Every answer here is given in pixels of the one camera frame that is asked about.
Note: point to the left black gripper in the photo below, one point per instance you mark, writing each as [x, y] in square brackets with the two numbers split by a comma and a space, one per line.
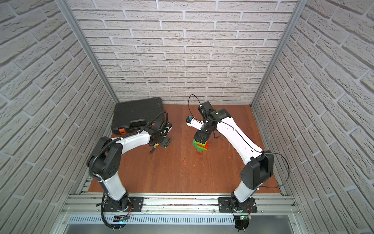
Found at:
[163, 142]

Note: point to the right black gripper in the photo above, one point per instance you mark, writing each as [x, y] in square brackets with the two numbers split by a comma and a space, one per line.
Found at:
[200, 136]

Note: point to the small green lego brick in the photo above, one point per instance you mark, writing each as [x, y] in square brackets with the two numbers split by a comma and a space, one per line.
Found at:
[195, 143]

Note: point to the red 2x4 lego brick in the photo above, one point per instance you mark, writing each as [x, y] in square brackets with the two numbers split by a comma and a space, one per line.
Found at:
[204, 145]

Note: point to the green 2x4 lego brick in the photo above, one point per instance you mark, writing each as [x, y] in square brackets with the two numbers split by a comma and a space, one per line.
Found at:
[200, 150]

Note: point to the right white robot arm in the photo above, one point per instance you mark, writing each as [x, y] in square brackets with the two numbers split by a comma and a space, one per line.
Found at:
[258, 163]

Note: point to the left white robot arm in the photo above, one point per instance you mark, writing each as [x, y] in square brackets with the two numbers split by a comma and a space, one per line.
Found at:
[104, 161]

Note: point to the black plastic tool case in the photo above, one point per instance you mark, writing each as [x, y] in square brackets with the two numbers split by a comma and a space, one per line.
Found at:
[133, 115]

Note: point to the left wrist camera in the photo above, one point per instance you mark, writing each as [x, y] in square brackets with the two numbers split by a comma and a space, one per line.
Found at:
[167, 129]

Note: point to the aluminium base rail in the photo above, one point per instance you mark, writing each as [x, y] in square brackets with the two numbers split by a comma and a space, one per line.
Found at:
[158, 208]

